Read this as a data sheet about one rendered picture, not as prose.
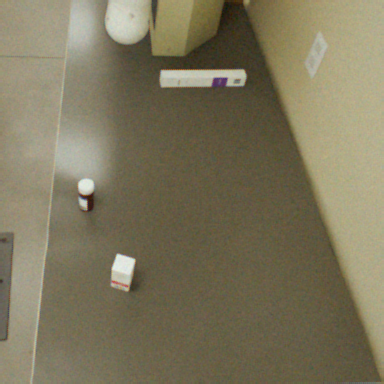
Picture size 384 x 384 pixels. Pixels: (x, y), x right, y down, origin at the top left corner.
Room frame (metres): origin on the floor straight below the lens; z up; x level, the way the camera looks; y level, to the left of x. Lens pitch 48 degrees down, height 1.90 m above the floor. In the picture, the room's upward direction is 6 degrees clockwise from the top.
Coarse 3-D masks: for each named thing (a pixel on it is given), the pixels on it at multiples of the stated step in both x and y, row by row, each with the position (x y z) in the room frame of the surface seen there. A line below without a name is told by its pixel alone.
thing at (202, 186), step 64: (64, 64) 1.16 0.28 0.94; (128, 64) 1.20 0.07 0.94; (192, 64) 1.24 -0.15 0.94; (256, 64) 1.28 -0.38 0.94; (64, 128) 0.87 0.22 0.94; (128, 128) 0.90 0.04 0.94; (192, 128) 0.93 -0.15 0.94; (256, 128) 0.96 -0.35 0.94; (64, 192) 0.65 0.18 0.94; (128, 192) 0.67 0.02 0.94; (192, 192) 0.70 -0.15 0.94; (256, 192) 0.72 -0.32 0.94; (64, 256) 0.48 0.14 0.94; (128, 256) 0.49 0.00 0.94; (192, 256) 0.51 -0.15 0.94; (256, 256) 0.53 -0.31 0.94; (320, 256) 0.55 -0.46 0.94; (64, 320) 0.33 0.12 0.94; (128, 320) 0.35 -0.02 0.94; (192, 320) 0.36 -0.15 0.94; (256, 320) 0.38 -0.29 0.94; (320, 320) 0.39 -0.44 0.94
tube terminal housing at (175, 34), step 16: (160, 0) 1.26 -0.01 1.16; (176, 0) 1.27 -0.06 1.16; (192, 0) 1.27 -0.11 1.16; (208, 0) 1.35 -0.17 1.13; (224, 0) 1.43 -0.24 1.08; (160, 16) 1.26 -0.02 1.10; (176, 16) 1.27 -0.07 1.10; (192, 16) 1.28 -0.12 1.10; (208, 16) 1.36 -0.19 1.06; (160, 32) 1.26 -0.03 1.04; (176, 32) 1.27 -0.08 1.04; (192, 32) 1.30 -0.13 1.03; (208, 32) 1.38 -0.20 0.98; (160, 48) 1.26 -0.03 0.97; (176, 48) 1.27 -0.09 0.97; (192, 48) 1.31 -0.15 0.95
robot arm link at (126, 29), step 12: (108, 12) 0.92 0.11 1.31; (120, 12) 0.89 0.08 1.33; (132, 12) 0.89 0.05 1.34; (144, 12) 0.91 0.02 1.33; (108, 24) 0.91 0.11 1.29; (120, 24) 0.89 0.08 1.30; (132, 24) 0.89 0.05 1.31; (144, 24) 0.91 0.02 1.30; (120, 36) 0.89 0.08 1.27; (132, 36) 0.89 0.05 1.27; (144, 36) 0.92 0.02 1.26
